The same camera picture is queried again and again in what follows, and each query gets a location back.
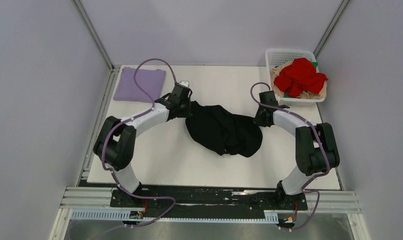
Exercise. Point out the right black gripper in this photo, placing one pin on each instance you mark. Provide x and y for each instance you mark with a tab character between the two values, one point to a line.
258	121

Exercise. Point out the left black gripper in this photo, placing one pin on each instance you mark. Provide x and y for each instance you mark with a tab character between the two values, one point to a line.
188	113

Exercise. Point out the black t shirt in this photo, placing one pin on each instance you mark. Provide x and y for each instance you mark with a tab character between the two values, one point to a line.
223	132

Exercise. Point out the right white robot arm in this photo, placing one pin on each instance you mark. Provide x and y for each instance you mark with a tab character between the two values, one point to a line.
316	151

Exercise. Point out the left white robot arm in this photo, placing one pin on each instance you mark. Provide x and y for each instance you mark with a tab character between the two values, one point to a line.
115	144

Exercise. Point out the folded purple t shirt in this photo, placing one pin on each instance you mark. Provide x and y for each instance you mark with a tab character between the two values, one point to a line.
147	87

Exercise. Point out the beige t shirt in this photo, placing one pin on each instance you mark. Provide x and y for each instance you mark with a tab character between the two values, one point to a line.
309	94

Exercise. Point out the red t shirt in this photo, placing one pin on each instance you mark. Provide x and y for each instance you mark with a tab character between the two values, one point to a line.
301	78

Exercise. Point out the white plastic basket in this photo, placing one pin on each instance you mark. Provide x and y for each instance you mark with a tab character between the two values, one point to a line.
294	79

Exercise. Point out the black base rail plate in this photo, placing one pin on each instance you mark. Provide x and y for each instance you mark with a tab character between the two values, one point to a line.
208	202

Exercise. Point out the left aluminium corner post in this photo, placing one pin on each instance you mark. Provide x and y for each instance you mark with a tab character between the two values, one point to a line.
93	33

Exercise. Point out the aluminium corner post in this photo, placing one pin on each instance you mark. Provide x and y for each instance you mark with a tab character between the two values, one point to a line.
343	5
93	33

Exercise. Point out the right aluminium corner post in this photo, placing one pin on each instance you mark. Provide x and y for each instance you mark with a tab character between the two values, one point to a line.
343	5

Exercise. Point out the aluminium frame rail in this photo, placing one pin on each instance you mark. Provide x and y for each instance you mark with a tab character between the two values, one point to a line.
86	198

